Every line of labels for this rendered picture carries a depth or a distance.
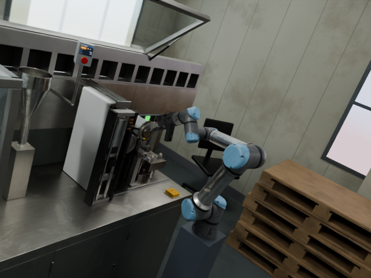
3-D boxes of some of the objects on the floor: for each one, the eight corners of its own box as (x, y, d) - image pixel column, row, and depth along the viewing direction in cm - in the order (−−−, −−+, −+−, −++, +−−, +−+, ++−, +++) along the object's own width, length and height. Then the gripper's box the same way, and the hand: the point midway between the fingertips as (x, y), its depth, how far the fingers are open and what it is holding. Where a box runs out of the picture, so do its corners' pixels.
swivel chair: (232, 207, 434) (263, 138, 403) (208, 222, 381) (241, 143, 350) (193, 182, 463) (219, 116, 432) (165, 193, 410) (192, 118, 379)
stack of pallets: (361, 287, 363) (406, 218, 335) (347, 332, 291) (402, 248, 263) (256, 219, 426) (287, 156, 398) (223, 242, 354) (257, 166, 326)
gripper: (179, 111, 200) (153, 121, 212) (168, 111, 192) (142, 121, 204) (182, 125, 199) (156, 134, 212) (172, 126, 191) (145, 134, 204)
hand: (152, 131), depth 207 cm, fingers closed, pressing on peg
